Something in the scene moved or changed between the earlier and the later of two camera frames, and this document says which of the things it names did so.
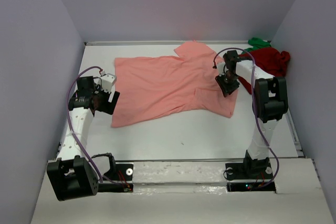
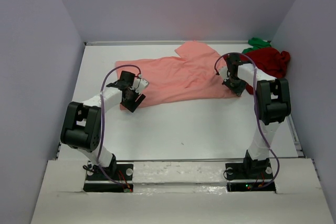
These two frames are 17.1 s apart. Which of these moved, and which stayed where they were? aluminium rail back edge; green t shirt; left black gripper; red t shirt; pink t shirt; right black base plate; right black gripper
Moved: pink t shirt; left black gripper; right black gripper
Stayed: right black base plate; red t shirt; green t shirt; aluminium rail back edge
